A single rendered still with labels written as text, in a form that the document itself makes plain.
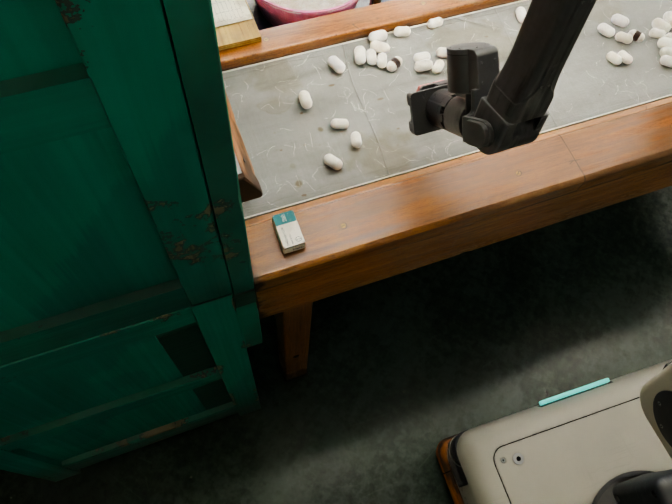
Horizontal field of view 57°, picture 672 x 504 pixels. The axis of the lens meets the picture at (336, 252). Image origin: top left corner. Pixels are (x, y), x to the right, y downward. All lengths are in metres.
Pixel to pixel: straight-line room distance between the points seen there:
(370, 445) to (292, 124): 0.89
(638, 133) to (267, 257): 0.69
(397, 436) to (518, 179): 0.83
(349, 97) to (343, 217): 0.26
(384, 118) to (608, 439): 0.86
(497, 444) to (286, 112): 0.82
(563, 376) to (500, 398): 0.19
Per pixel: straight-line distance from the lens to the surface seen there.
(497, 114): 0.80
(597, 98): 1.28
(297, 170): 1.05
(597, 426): 1.52
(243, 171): 0.91
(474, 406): 1.72
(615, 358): 1.91
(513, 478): 1.43
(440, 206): 1.02
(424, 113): 0.96
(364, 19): 1.24
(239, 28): 1.20
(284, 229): 0.95
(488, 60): 0.86
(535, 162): 1.11
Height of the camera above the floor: 1.63
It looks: 65 degrees down
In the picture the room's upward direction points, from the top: 9 degrees clockwise
